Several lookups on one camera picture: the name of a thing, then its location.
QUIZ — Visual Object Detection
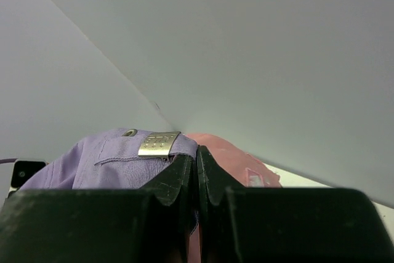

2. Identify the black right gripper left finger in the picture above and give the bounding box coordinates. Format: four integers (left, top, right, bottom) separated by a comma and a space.
1, 156, 194, 262

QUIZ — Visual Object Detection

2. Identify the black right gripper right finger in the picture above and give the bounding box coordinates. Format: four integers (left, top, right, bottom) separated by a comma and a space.
196, 146, 393, 262

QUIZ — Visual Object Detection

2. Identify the pink baseball cap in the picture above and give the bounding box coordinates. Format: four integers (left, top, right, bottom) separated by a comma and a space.
187, 133, 281, 262

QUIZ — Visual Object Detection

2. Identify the purple baseball cap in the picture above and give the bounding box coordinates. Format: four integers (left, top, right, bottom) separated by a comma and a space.
18, 127, 201, 236

